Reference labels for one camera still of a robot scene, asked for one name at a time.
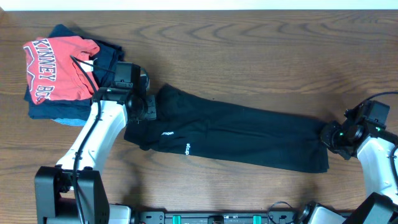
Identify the black t-shirt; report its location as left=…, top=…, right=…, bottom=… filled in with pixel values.
left=124, top=85, right=329, bottom=173

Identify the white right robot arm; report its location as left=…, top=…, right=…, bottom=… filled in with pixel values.
left=294, top=119, right=397, bottom=224

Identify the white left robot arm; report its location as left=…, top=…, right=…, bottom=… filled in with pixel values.
left=34, top=88, right=156, bottom=224

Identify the folded navy t-shirt stack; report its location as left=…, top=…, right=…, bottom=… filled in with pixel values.
left=24, top=24, right=124, bottom=120

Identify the folded light blue garment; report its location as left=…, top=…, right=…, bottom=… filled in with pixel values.
left=53, top=118, right=86, bottom=126

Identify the folded red printed t-shirt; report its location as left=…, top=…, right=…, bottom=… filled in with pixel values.
left=23, top=36, right=100, bottom=105

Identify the black base cable loop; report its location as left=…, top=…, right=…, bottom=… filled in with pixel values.
left=267, top=200, right=300, bottom=224

